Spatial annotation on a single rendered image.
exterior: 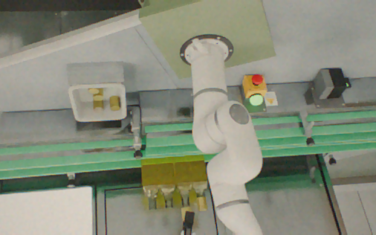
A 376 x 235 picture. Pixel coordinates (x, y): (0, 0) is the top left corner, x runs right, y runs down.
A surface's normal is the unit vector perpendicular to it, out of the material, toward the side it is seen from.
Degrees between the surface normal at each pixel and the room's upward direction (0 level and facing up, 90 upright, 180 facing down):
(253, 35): 4
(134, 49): 0
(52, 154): 90
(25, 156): 90
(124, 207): 90
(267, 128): 90
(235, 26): 4
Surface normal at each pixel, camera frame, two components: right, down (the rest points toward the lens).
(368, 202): 0.09, -0.47
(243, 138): 0.37, -0.43
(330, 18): 0.12, 0.88
